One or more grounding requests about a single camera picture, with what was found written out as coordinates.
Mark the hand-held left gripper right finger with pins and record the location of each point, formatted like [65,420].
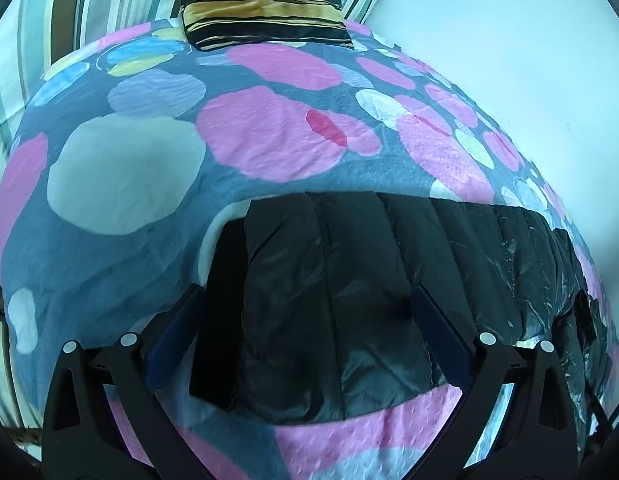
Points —
[438,329]

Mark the black puffer jacket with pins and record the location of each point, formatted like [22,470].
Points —
[339,285]

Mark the grey dotted bedspread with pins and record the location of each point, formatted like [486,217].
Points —
[189,170]

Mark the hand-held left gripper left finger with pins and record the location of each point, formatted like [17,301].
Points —
[170,329]

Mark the gold black striped cushion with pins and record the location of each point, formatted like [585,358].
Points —
[262,5]

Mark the teal striped bedding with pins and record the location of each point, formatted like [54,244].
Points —
[89,5]

